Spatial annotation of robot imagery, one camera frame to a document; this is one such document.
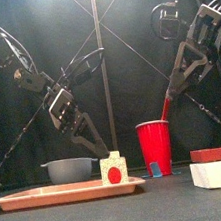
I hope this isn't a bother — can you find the diagonal metal brace rod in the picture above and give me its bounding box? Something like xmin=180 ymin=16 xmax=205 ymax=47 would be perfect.
xmin=62 ymin=0 xmax=221 ymax=170
xmin=0 ymin=0 xmax=158 ymax=179

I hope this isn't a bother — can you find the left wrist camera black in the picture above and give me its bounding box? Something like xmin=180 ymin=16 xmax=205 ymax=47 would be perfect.
xmin=62 ymin=57 xmax=103 ymax=89

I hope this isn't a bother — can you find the pink rectangular tray plate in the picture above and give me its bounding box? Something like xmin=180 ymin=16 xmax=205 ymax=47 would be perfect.
xmin=0 ymin=170 xmax=147 ymax=215

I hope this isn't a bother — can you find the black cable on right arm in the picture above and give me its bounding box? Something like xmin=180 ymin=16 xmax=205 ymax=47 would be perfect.
xmin=147 ymin=1 xmax=173 ymax=41

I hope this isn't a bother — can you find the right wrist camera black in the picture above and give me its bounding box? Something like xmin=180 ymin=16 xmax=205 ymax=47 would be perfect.
xmin=154 ymin=0 xmax=186 ymax=42

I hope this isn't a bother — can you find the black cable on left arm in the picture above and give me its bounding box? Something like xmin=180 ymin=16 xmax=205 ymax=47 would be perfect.
xmin=0 ymin=0 xmax=40 ymax=81

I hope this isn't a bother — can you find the grey bowl with handles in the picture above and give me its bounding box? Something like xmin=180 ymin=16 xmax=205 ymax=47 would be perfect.
xmin=39 ymin=153 xmax=102 ymax=189

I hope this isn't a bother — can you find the speckled sushi piece red centre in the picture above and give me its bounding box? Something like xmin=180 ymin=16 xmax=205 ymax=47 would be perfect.
xmin=97 ymin=149 xmax=131 ymax=188

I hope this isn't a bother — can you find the red plastic cup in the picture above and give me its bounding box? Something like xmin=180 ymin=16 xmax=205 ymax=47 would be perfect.
xmin=134 ymin=117 xmax=178 ymax=180

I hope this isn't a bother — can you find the small blue plastic piece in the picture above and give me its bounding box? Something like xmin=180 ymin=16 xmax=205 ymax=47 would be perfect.
xmin=139 ymin=158 xmax=181 ymax=181

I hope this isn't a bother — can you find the red rectangular block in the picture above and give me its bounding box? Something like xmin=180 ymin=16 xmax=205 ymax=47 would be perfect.
xmin=189 ymin=146 xmax=221 ymax=166

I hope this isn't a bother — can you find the vertical metal frame pole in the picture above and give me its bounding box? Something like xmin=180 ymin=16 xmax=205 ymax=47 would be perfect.
xmin=89 ymin=0 xmax=121 ymax=152

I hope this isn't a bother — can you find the white rectangular block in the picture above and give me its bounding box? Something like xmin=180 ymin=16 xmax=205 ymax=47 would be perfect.
xmin=189 ymin=158 xmax=221 ymax=193

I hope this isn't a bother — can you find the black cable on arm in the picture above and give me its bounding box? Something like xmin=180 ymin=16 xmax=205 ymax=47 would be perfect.
xmin=147 ymin=1 xmax=173 ymax=41
xmin=0 ymin=0 xmax=40 ymax=81

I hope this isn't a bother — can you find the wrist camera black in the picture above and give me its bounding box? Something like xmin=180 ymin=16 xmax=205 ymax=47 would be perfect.
xmin=62 ymin=57 xmax=103 ymax=89
xmin=154 ymin=0 xmax=186 ymax=42

